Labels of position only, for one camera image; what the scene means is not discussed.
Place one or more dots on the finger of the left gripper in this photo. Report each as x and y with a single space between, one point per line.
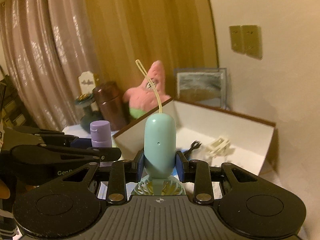
22 135
36 155

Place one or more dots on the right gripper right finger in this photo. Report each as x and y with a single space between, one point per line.
198 173

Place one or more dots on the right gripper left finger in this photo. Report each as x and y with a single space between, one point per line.
123 172

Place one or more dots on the cream hair claw clip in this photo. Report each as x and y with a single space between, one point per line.
221 147

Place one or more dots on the purple cosmetic tube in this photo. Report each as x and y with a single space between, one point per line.
101 134

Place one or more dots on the mint handheld fan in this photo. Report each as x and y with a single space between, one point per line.
159 142

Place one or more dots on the person's left hand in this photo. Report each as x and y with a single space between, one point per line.
4 191

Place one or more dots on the dark wooden shelf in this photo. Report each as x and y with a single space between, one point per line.
13 110

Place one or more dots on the checked blue green tablecloth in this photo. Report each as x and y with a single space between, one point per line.
171 186

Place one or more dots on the brown cardboard box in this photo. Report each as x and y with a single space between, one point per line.
250 137

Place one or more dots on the brown metal canister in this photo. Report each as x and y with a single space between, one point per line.
109 99

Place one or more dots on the dark green glass teapot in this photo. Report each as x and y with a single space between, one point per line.
84 102

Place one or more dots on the pink starfish plush toy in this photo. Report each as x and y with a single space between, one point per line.
142 99

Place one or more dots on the framed landscape picture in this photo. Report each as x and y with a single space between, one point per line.
206 86

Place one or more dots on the beige patterned curtain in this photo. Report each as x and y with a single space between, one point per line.
47 45

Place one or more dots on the orange yellow curtain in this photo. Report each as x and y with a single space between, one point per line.
180 33

